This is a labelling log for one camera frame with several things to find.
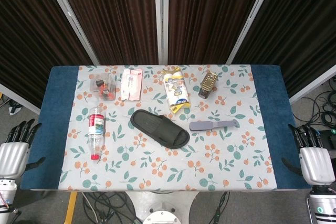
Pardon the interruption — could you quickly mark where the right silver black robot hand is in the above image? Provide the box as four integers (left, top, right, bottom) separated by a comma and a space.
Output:
281, 124, 336, 185

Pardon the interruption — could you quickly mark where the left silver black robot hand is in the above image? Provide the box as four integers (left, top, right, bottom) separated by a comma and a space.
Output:
0, 119, 47, 180

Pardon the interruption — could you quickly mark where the grey cleaning brush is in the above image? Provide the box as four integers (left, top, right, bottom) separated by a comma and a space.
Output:
189, 120, 240, 132

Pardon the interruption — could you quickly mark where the black rubber slipper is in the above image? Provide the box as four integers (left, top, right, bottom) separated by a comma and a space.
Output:
130, 109, 191, 149

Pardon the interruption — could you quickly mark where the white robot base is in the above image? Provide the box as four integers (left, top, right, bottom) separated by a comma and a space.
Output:
125, 191, 198, 224

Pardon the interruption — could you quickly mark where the black box with green light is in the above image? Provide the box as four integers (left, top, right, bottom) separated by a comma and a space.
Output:
316, 129, 336, 144

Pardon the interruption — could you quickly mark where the blue table cover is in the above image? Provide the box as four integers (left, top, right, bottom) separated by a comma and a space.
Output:
20, 64, 312, 191

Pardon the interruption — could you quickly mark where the clear bottle with red cap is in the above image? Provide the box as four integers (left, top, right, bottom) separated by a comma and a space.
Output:
88, 106, 107, 161

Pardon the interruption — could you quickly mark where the dark brown partition panel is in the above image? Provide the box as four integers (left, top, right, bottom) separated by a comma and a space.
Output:
0, 0, 100, 115
41, 0, 169, 66
154, 0, 277, 66
227, 0, 336, 104

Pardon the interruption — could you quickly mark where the brown gold tin can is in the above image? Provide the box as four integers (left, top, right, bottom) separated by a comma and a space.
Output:
198, 71, 219, 100

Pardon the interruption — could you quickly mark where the pink white packet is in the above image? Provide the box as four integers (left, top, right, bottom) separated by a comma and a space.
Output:
120, 68, 143, 102

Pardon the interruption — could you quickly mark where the floral tablecloth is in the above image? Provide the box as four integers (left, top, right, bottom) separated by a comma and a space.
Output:
58, 64, 279, 192

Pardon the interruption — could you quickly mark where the paper roll pack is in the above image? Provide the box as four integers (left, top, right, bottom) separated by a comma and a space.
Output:
161, 68, 192, 115

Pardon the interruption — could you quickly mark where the black floor cable bundle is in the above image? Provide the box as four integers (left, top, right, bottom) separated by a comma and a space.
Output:
290, 76, 336, 131
80, 191, 141, 224

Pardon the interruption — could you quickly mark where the black cable with green plug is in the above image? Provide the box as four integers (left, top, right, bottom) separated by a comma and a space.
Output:
211, 191, 229, 224

